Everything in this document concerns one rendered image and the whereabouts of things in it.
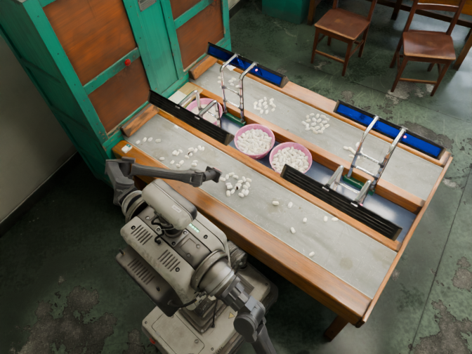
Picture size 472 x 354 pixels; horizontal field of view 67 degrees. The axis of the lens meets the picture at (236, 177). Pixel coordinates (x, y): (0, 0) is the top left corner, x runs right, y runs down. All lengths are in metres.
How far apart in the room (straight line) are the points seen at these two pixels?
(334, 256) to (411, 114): 2.17
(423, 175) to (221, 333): 1.51
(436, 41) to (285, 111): 1.88
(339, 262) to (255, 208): 0.55
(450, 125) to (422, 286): 1.64
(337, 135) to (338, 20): 1.80
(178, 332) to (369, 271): 1.08
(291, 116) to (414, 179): 0.88
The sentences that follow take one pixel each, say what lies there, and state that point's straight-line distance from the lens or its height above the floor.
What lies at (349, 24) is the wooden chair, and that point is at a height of 0.46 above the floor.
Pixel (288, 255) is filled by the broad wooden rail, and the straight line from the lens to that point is 1.98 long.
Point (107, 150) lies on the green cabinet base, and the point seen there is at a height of 0.76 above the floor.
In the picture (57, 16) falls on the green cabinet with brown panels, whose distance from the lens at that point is 2.03.
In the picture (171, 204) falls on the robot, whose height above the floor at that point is 1.64.
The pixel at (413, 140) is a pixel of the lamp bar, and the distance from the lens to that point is 2.13.
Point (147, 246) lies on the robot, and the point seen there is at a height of 1.45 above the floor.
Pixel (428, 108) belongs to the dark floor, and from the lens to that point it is 4.00.
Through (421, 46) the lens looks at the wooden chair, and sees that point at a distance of 3.90.
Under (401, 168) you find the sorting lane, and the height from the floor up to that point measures 0.74.
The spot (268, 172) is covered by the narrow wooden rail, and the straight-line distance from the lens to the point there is 2.23.
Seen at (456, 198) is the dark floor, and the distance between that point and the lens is 3.42.
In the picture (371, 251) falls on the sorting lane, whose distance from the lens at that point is 2.10.
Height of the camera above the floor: 2.59
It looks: 56 degrees down
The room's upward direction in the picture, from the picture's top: 5 degrees counter-clockwise
